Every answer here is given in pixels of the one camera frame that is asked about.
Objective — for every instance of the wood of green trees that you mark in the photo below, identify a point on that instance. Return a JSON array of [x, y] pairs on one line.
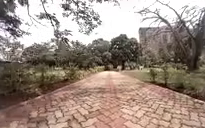
[[123, 50]]

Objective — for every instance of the red brick path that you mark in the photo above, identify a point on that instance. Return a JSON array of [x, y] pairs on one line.
[[106, 100]]

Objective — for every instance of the green grass lawn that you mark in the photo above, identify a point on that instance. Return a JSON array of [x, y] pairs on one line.
[[140, 75], [55, 74]]

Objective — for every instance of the grey building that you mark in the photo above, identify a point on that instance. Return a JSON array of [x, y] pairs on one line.
[[153, 35]]

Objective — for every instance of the bare branched tree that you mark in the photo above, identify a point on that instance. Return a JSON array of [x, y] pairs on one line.
[[196, 45]]

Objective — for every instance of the dark soil strip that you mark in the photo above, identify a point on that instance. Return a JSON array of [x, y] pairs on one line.
[[10, 99]]

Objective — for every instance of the overhanging leafy tree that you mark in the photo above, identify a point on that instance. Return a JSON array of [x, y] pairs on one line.
[[3, 16]]

